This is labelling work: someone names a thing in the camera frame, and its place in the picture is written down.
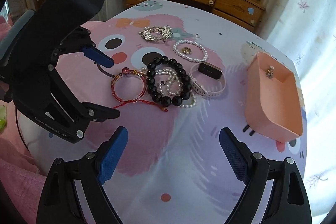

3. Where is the gold coin pendant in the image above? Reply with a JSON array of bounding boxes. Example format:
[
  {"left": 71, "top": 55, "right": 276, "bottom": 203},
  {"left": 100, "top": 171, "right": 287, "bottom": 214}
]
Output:
[{"left": 182, "top": 47, "right": 192, "bottom": 55}]

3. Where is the pink fluffy blanket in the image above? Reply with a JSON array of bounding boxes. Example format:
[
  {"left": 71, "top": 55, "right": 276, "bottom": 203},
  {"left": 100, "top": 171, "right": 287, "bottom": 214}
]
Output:
[{"left": 1, "top": 101, "right": 46, "bottom": 223}]

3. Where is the small silver flower charm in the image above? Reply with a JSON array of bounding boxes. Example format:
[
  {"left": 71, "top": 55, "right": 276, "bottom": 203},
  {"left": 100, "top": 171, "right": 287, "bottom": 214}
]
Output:
[{"left": 265, "top": 65, "right": 274, "bottom": 79}]

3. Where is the pink plastic tray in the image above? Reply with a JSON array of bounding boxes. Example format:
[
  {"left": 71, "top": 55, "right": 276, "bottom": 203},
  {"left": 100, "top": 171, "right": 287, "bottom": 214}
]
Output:
[{"left": 245, "top": 52, "right": 303, "bottom": 143}]

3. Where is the long pearl necklace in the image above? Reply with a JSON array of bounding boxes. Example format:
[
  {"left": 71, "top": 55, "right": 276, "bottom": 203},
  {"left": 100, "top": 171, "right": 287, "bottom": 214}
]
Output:
[{"left": 139, "top": 67, "right": 198, "bottom": 109}]

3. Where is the black bead bracelet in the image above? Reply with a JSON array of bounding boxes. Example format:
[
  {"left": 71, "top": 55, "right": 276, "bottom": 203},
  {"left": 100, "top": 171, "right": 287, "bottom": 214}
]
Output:
[{"left": 146, "top": 56, "right": 193, "bottom": 107}]

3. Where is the round pearl bracelet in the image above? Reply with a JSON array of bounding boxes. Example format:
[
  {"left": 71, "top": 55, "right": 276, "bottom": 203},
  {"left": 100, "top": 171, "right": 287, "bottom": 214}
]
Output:
[{"left": 172, "top": 39, "right": 209, "bottom": 64}]

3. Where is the red string bracelet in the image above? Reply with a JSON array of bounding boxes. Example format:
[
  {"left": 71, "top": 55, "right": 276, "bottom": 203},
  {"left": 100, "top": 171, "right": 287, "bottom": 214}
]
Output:
[{"left": 110, "top": 68, "right": 169, "bottom": 113}]

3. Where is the cartoon monster table mat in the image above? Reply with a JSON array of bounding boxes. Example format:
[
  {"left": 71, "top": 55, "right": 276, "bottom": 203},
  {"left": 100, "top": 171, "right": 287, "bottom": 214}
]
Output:
[{"left": 19, "top": 0, "right": 306, "bottom": 223}]

